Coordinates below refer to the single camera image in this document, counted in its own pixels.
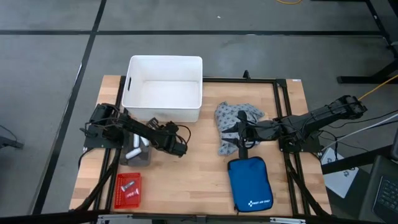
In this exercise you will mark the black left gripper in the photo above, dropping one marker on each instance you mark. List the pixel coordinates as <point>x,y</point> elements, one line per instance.
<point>171,141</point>

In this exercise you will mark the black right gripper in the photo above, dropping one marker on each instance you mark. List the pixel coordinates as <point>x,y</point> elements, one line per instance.
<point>261,130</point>

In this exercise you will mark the grey patterned cloth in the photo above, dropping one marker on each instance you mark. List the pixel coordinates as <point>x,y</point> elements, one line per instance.
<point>225,118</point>

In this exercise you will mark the white gauze roll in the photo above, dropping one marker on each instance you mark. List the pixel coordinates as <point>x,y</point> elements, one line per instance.
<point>136,140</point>
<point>145,141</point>

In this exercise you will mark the white PVC pipe fitting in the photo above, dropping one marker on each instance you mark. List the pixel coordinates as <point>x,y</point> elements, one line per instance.
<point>133,153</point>

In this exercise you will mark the small pink white tube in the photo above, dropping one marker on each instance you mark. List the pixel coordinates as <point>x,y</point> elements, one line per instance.
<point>132,194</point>

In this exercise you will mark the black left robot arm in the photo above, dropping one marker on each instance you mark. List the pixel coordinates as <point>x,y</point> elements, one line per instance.
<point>136,127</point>

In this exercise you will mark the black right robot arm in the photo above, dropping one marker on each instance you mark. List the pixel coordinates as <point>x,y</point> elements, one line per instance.
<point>326,113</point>

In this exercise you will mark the white plastic storage bin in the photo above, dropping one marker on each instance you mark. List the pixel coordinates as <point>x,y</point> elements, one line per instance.
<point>161,93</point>

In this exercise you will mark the red plastic mesh basket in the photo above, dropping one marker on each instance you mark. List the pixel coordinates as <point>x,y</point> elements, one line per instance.
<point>119,199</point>

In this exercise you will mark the dark grey mesh tray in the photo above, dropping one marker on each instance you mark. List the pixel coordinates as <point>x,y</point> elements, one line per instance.
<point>143,158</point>

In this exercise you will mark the blue first aid pouch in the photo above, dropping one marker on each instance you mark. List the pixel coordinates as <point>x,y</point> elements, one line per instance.
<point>250,183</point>

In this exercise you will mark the black clamp knob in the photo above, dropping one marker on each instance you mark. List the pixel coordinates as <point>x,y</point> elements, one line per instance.
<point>246,74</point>

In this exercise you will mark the white cardboard box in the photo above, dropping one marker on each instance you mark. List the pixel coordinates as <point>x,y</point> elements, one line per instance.
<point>339,177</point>

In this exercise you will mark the black desk crossbar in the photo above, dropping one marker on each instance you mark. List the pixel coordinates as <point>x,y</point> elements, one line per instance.
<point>351,163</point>

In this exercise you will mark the black desk stand leg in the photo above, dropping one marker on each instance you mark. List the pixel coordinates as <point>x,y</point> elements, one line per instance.
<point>367,79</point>

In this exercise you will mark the black desk foot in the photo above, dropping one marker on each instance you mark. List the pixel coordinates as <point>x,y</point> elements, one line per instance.
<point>11,143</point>

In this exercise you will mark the black laptop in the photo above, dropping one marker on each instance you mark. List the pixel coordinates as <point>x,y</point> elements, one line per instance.
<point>382,193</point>

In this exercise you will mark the black aluminium table frame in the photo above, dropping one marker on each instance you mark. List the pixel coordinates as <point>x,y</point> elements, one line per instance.
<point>239,80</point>

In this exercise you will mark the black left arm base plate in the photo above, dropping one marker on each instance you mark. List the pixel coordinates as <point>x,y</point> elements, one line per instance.
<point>93,141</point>

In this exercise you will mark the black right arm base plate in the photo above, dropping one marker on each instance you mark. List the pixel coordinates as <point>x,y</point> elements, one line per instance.
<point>311,147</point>

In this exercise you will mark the silver metal bracket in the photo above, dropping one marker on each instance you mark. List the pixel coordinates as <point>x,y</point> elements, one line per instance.
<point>287,220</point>
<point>115,217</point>

